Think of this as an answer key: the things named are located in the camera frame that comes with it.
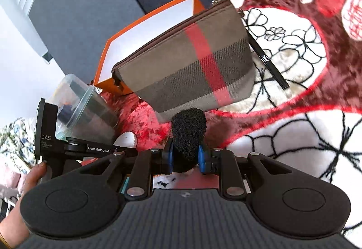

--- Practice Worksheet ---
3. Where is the black fuzzy scrunchie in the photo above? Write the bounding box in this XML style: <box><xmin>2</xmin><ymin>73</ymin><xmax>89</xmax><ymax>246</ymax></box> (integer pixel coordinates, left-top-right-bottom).
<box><xmin>171</xmin><ymin>108</ymin><xmax>207</xmax><ymax>173</ymax></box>

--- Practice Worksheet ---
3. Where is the person left hand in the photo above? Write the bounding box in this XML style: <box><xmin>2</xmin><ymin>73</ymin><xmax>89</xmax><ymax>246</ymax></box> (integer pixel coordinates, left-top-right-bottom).
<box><xmin>1</xmin><ymin>162</ymin><xmax>47</xmax><ymax>248</ymax></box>

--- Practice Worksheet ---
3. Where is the patterned white cloth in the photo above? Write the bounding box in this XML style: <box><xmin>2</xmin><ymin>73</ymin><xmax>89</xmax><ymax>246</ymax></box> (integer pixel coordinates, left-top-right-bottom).
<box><xmin>1</xmin><ymin>118</ymin><xmax>36</xmax><ymax>174</ymax></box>

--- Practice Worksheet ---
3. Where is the clear plastic storage box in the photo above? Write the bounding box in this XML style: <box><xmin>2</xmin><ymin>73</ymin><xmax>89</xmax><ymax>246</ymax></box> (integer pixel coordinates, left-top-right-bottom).
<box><xmin>47</xmin><ymin>74</ymin><xmax>118</xmax><ymax>145</ymax></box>

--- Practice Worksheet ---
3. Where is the brown plaid zipper pouch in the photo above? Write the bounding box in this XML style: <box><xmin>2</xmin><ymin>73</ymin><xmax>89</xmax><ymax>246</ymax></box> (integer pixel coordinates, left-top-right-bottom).
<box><xmin>110</xmin><ymin>0</ymin><xmax>291</xmax><ymax>122</ymax></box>

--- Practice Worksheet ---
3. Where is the orange cardboard box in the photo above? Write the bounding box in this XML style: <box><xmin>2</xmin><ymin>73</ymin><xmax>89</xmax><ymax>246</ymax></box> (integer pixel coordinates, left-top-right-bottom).
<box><xmin>93</xmin><ymin>0</ymin><xmax>204</xmax><ymax>95</ymax></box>

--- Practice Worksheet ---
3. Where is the grey headboard panel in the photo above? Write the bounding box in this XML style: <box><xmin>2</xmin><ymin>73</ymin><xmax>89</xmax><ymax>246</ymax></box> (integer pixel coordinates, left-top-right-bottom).
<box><xmin>29</xmin><ymin>0</ymin><xmax>144</xmax><ymax>83</ymax></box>

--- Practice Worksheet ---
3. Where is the red floral fleece blanket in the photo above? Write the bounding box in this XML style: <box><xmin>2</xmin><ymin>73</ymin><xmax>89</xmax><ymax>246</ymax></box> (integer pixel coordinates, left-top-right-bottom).
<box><xmin>81</xmin><ymin>0</ymin><xmax>362</xmax><ymax>248</ymax></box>

